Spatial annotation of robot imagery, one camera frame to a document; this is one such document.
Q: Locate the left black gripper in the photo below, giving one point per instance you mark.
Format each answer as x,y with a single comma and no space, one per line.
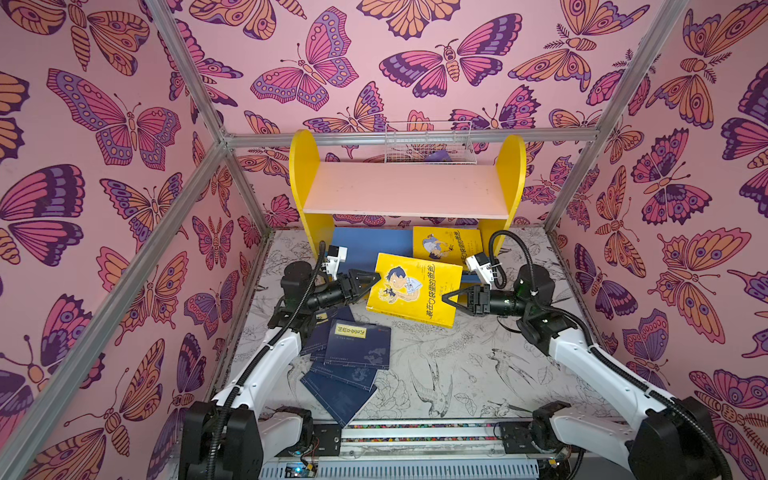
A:
344,289

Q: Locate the aluminium mounting rail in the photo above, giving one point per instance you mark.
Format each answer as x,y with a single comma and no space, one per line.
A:
432,450

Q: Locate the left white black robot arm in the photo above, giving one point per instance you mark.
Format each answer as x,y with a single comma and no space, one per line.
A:
224,438

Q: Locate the yellow wooden bookshelf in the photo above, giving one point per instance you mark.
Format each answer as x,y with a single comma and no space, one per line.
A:
490,194

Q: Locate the small green circuit board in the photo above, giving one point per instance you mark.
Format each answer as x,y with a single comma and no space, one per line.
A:
300,470

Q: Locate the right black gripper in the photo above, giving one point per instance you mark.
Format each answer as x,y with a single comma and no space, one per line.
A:
477,300

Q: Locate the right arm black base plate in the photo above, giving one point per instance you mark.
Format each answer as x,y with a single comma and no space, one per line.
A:
532,437

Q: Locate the navy book bottom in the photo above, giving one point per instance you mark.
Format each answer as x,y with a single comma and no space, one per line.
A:
341,400

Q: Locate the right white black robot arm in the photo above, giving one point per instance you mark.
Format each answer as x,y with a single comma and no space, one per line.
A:
660,436

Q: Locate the clear wire basket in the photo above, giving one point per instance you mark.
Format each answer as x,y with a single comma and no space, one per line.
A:
424,142

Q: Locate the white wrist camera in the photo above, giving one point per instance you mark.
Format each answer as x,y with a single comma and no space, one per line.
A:
333,259
481,266

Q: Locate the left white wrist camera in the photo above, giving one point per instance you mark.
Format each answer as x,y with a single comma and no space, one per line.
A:
333,259

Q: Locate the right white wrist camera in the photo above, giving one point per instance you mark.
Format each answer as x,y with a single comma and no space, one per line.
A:
481,266

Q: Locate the navy book yellow label top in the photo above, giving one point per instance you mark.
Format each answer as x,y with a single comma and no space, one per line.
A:
353,344

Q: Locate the yellow cartoon book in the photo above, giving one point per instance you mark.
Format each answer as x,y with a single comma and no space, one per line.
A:
446,245
412,289

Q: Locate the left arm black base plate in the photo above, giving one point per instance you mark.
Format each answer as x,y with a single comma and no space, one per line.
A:
327,439

